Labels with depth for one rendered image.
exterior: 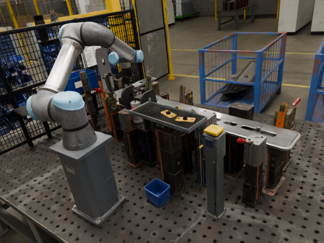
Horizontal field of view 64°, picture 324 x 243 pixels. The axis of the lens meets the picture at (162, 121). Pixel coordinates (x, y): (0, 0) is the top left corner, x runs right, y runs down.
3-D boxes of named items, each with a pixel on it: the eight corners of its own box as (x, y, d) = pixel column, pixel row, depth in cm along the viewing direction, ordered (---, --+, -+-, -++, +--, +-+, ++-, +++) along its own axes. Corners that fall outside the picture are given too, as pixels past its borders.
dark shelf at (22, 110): (127, 80, 229) (126, 76, 227) (25, 120, 173) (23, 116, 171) (111, 76, 243) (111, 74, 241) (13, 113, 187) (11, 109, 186)
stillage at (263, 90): (233, 87, 457) (233, 32, 414) (280, 93, 412) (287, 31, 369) (200, 115, 373) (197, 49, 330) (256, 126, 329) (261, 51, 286)
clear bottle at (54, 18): (64, 36, 208) (57, 9, 199) (57, 37, 204) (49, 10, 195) (60, 36, 212) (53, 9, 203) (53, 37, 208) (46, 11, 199)
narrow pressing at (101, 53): (114, 87, 213) (106, 46, 198) (103, 92, 206) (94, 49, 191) (114, 87, 214) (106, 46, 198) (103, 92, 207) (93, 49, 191)
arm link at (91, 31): (102, 16, 120) (144, 48, 166) (83, 17, 124) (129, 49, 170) (100, 40, 120) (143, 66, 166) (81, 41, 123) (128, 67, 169)
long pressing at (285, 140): (304, 131, 125) (305, 129, 124) (288, 154, 111) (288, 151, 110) (124, 88, 213) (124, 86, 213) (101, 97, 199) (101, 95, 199)
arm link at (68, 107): (77, 130, 107) (69, 100, 100) (52, 128, 111) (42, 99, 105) (93, 117, 116) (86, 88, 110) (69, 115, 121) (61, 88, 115)
